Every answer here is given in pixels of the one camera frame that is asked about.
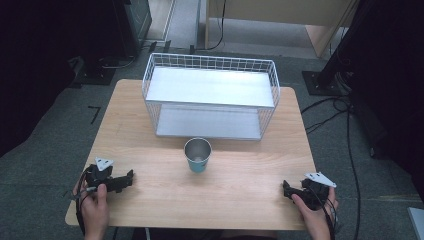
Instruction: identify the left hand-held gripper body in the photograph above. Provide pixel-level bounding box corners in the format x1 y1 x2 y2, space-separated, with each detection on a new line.
84 156 118 194

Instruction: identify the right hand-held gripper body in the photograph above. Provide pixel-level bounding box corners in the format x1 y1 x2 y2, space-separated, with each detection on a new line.
299 171 337 212

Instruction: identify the blue cup with metal inside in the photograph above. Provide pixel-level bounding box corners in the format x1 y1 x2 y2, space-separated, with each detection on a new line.
183 137 213 174

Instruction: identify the white wire shelf rack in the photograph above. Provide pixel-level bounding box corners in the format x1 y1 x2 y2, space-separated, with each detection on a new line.
142 52 281 142

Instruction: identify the person's right hand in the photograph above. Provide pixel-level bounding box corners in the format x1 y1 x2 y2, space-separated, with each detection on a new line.
290 187 340 232

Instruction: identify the person's left hand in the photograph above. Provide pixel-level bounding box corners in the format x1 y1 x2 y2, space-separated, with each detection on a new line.
72 180 111 232

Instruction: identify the person's dark clothing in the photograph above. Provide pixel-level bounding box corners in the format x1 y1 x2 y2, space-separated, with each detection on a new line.
131 228 278 240

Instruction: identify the black stand base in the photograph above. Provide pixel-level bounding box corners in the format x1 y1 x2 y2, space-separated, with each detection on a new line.
67 55 137 88

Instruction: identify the pale grey flat panel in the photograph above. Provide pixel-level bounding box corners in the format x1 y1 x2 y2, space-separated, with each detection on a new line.
407 206 424 240

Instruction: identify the dark cabinet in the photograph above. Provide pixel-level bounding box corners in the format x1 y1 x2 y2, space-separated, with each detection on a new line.
109 0 153 58

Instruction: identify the beige wooden cabinet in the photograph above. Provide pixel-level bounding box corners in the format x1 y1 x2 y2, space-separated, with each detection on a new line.
203 0 362 59

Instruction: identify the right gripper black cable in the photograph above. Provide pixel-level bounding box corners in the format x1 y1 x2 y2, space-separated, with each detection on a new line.
308 185 342 240

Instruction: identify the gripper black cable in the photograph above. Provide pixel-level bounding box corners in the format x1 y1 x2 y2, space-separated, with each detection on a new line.
68 164 98 236
308 185 342 240

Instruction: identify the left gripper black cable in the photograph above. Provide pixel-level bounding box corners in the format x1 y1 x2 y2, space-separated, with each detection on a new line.
68 164 98 236

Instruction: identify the long black floor cable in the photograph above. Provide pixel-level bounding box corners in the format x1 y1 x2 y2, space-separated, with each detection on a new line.
345 108 362 240

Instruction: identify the black stand with base plate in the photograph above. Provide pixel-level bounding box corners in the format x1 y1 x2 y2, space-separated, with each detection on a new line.
301 0 378 98

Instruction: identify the black hanging cable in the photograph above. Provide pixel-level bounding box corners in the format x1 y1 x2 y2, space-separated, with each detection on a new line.
189 0 228 55

